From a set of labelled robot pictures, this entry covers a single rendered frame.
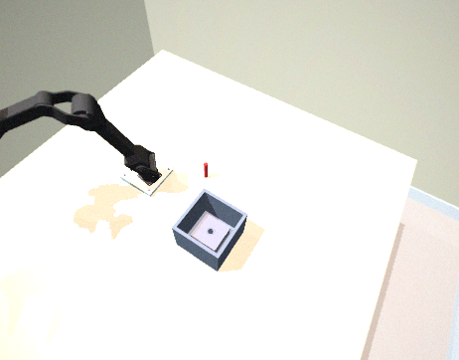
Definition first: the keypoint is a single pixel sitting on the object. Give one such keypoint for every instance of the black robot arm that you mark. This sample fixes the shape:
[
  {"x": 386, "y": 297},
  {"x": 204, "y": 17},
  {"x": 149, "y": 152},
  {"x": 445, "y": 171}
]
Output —
[{"x": 87, "y": 114}]

